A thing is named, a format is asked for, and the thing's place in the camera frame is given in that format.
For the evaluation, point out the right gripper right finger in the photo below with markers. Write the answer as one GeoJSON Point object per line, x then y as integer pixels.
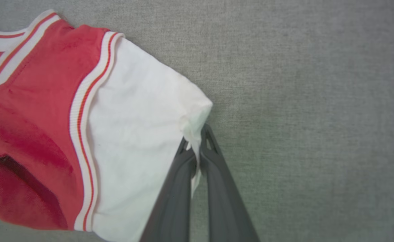
{"type": "Point", "coordinates": [225, 198]}

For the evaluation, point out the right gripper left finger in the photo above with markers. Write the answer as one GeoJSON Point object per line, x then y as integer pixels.
{"type": "Point", "coordinates": [173, 201]}

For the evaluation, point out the red and white garment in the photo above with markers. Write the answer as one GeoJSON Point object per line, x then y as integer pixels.
{"type": "Point", "coordinates": [49, 134]}

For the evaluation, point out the grey fabric sofa cushion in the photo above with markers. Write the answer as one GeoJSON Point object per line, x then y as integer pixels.
{"type": "Point", "coordinates": [311, 111]}

